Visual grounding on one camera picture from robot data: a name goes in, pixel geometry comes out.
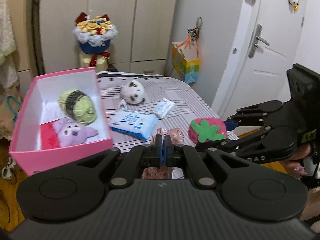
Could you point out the hanging duck plush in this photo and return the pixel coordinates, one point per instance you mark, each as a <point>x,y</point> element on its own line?
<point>293,1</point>

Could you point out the white door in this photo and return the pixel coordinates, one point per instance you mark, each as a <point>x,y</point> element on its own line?
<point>270,85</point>

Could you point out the white brown plush toy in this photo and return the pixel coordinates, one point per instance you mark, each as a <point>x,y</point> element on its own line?
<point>133,92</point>

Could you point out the beige wardrobe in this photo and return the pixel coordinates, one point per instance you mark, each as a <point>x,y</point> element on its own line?
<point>150,30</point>

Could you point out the red cloth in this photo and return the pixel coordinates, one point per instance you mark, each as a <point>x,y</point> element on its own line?
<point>50,137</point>

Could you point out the yellow flower bouquet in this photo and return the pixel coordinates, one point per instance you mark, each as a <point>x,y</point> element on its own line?
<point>95,37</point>

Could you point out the striped tablecloth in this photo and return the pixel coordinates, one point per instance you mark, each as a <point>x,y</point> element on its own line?
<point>175,90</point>

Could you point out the green yarn ball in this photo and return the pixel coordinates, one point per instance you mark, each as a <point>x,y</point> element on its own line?
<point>85,107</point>

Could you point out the red strawberry plush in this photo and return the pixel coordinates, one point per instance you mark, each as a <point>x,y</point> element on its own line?
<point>210,130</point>

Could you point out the printed paper sheet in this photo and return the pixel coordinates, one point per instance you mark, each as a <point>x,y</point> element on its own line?
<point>51,112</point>

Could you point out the colourful gift bag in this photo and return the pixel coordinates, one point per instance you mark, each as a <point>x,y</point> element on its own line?
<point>190,70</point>

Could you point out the person's right forearm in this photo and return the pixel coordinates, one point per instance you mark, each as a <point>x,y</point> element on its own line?
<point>313,200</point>

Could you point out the purple plush toy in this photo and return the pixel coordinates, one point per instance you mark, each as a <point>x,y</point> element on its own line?
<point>71,132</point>

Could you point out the blue wet wipes packet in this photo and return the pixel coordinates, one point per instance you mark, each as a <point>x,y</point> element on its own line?
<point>132,122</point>

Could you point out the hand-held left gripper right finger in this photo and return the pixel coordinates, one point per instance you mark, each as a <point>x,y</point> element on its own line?
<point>167,152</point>

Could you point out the pink cardboard box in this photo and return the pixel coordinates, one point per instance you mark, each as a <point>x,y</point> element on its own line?
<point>62,160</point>

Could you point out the person's right hand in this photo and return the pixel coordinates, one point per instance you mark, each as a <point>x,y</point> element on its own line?
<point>298,165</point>

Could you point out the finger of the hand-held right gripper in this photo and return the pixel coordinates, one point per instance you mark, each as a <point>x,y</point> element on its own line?
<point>257,112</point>
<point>232,145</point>

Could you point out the white pocket tissue pack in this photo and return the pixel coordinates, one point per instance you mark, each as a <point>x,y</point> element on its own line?
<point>163,107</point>

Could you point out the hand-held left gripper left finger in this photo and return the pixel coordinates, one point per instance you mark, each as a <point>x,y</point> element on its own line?
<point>157,152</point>

